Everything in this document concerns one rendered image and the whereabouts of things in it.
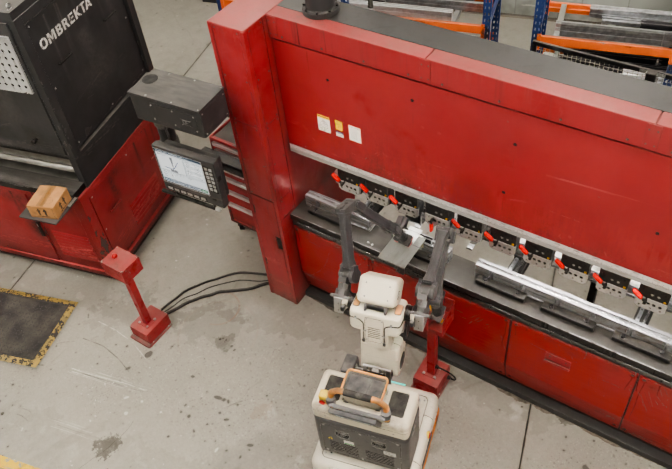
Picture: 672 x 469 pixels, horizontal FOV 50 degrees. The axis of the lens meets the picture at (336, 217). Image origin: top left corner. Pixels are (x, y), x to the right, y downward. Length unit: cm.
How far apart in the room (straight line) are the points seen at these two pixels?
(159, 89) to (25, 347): 243
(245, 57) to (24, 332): 293
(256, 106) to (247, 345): 188
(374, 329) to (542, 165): 118
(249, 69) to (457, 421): 253
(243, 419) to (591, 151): 281
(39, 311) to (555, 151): 404
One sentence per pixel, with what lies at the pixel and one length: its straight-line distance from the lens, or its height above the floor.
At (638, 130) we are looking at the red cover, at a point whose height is 224.
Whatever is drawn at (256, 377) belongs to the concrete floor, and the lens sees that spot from 510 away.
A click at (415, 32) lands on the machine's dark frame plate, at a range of 371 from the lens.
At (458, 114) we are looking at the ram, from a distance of 362.
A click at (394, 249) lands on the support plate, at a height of 100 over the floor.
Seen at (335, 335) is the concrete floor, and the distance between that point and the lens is 520.
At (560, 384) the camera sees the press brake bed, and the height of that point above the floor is 36.
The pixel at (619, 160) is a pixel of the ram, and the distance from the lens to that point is 343.
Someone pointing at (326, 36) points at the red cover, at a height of 227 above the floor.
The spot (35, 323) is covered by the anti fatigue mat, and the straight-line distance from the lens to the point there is 592.
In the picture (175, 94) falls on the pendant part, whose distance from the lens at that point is 414.
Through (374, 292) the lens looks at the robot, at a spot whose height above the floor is 134.
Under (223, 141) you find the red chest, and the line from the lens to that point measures 527.
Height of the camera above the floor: 424
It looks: 45 degrees down
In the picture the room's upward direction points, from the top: 7 degrees counter-clockwise
